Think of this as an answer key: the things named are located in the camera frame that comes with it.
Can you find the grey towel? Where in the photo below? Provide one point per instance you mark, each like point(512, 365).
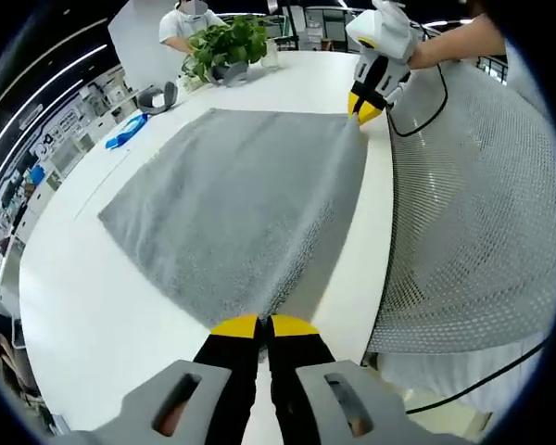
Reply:
point(241, 194)

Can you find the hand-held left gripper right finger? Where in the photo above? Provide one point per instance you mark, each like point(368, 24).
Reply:
point(296, 366)

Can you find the green potted plant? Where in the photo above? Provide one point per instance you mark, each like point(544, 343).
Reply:
point(227, 41)

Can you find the white mesh laundry basket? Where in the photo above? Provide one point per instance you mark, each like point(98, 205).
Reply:
point(468, 208)

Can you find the clear glass jar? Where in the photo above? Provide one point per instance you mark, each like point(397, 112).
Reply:
point(270, 55)

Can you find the blue wet wipes pack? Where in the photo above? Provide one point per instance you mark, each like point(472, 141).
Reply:
point(127, 131)

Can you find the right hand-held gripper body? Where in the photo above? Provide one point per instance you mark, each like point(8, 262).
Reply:
point(384, 34)

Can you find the white table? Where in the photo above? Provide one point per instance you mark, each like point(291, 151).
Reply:
point(74, 287)

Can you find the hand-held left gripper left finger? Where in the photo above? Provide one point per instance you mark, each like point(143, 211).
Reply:
point(231, 366)

